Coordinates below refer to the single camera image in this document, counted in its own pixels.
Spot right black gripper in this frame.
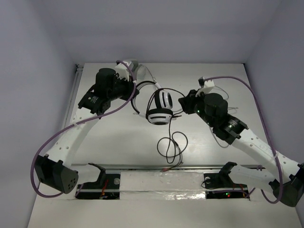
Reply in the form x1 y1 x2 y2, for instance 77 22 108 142
179 88 215 128

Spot black and white headphones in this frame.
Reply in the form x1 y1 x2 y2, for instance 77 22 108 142
131 81 173 125

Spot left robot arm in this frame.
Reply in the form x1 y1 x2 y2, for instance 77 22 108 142
30 63 137 198

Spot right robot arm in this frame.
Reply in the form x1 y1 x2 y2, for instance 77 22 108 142
178 90 304 207

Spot white foam block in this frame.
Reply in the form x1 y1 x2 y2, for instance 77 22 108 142
119 171 206 200

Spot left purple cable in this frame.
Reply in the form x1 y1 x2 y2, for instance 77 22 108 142
31 61 137 198

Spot purple cable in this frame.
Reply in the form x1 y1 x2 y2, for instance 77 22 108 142
204 76 285 204
31 61 137 198

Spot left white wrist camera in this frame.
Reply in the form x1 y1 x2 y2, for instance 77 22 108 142
114 60 133 82

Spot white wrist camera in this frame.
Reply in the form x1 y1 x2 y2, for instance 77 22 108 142
196 77 215 96
114 60 133 82

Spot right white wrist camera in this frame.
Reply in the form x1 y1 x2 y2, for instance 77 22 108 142
196 77 215 96

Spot grey headphone cable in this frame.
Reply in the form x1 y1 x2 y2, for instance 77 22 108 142
145 66 239 114

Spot aluminium rail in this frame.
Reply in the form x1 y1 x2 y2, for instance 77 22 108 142
73 163 259 171

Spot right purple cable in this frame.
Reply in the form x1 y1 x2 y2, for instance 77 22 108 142
204 76 285 204

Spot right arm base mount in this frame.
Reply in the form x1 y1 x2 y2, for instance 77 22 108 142
201 162 249 200

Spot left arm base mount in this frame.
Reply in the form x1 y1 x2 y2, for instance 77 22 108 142
75 163 121 200

